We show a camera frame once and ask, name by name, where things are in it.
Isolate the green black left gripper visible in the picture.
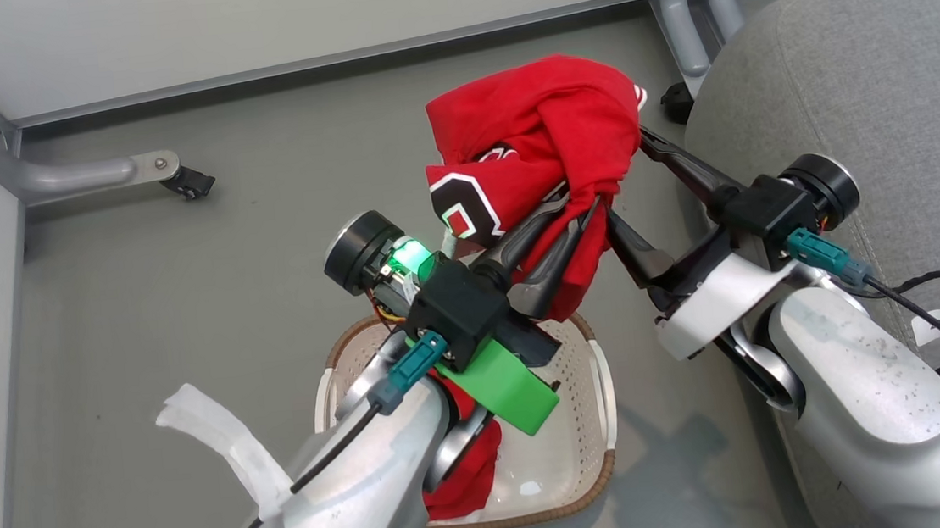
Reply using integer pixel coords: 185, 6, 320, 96
420, 185, 624, 444

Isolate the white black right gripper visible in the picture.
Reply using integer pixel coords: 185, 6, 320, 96
598, 114, 810, 368

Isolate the red white clothing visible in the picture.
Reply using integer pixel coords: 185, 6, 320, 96
383, 46, 684, 525

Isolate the cream laundry basket brown rim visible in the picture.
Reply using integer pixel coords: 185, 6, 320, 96
305, 295, 628, 528

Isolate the grey fabric seat cushion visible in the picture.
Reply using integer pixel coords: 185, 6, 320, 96
671, 0, 940, 528

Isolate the black caster wheel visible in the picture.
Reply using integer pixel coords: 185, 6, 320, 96
659, 81, 698, 127
158, 162, 219, 205

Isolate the white tape strip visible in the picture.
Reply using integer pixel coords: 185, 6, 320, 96
153, 374, 298, 528

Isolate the right arm black cable teal plug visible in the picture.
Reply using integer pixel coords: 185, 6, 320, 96
785, 216, 940, 467

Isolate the arm black cable teal plug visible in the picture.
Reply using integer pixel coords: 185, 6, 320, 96
178, 330, 465, 528
785, 216, 940, 467

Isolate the left arm black cable teal plug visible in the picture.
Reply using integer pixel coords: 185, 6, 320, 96
178, 330, 465, 528

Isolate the grey metal frame leg curved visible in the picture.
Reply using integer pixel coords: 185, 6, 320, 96
649, 0, 755, 100

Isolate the grey metal frame leg flat bracket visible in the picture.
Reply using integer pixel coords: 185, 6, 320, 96
0, 8, 184, 209

